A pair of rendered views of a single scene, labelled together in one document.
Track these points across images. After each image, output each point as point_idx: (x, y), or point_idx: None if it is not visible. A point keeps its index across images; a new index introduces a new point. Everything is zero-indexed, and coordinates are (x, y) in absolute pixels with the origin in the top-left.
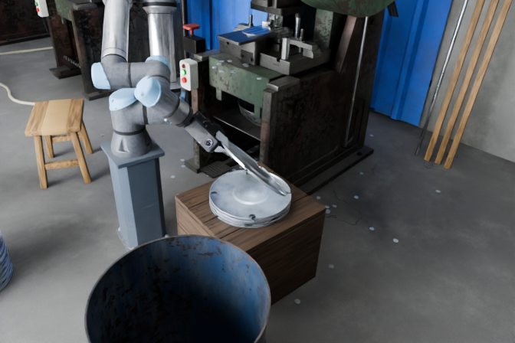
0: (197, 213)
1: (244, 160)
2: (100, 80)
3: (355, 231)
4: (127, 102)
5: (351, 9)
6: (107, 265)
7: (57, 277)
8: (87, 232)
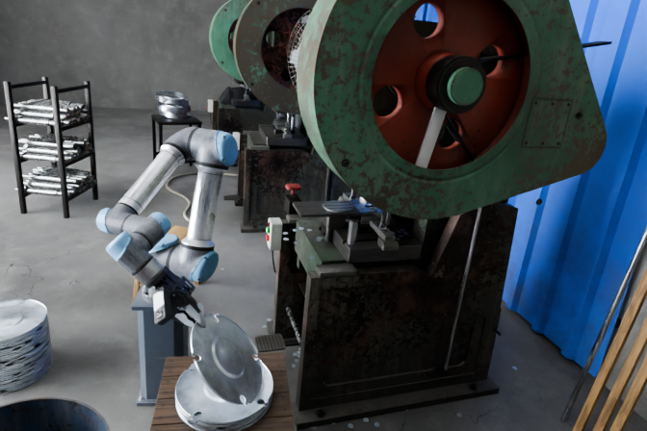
0: (164, 385)
1: (215, 345)
2: (100, 223)
3: None
4: (154, 248)
5: (393, 208)
6: (112, 404)
7: (66, 396)
8: (127, 362)
